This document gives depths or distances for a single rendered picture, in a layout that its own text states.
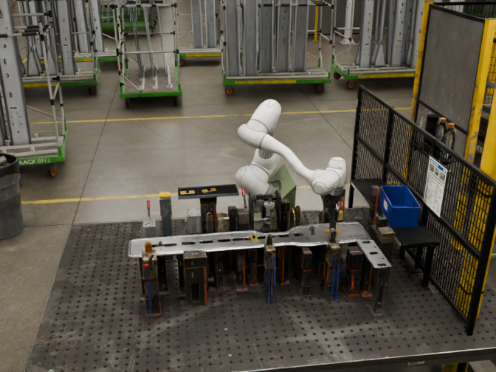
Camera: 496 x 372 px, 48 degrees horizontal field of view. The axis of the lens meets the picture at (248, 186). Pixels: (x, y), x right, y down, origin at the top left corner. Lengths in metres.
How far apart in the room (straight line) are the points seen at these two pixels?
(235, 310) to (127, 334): 0.59
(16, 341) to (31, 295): 0.55
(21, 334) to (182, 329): 1.66
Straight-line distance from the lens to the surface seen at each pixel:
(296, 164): 3.08
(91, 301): 3.33
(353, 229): 3.35
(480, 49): 4.84
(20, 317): 4.56
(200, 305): 3.16
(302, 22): 10.26
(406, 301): 3.33
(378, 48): 10.92
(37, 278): 4.96
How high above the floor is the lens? 2.59
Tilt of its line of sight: 24 degrees down
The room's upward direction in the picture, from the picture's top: straight up
